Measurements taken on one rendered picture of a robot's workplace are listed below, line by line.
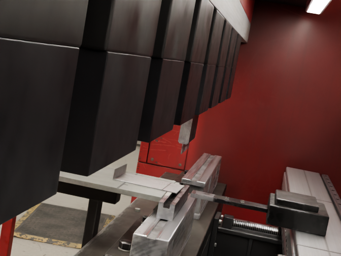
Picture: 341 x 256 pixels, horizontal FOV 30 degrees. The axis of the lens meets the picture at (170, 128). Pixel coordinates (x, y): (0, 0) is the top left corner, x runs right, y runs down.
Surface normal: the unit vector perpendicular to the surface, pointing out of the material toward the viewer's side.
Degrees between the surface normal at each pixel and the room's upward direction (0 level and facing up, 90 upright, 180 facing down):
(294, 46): 90
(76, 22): 90
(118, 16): 90
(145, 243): 90
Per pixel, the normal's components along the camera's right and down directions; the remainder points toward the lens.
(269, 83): -0.16, 0.08
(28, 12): 0.97, 0.18
